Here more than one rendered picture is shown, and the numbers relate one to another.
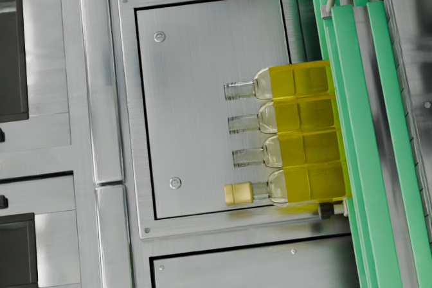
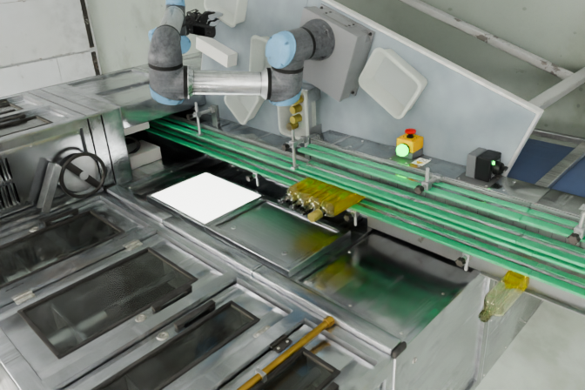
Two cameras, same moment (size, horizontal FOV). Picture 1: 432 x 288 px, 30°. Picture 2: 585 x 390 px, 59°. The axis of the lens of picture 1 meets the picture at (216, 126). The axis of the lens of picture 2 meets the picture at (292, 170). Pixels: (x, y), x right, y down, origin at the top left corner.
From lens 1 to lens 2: 147 cm
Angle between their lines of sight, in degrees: 55
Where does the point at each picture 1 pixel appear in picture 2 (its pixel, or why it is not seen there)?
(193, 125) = (273, 238)
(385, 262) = (381, 173)
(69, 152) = (229, 273)
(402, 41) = (326, 142)
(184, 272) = (316, 278)
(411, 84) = (340, 146)
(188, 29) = (242, 221)
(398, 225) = (375, 168)
